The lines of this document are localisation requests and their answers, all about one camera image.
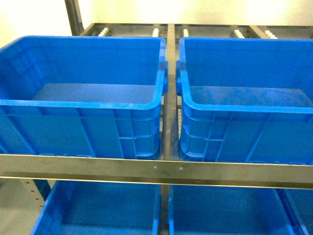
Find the blue bin upper left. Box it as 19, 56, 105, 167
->
0, 36, 168, 160

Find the blue bin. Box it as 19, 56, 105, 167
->
176, 37, 313, 165
31, 181, 161, 235
0, 36, 168, 160
168, 186, 313, 235

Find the blue bin upper right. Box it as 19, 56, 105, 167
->
176, 37, 313, 165

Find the blue bin lower right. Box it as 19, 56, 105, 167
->
168, 186, 313, 235

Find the blue bin lower left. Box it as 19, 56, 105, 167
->
31, 181, 161, 235

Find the grey metal shelf rack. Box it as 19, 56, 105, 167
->
0, 0, 313, 234

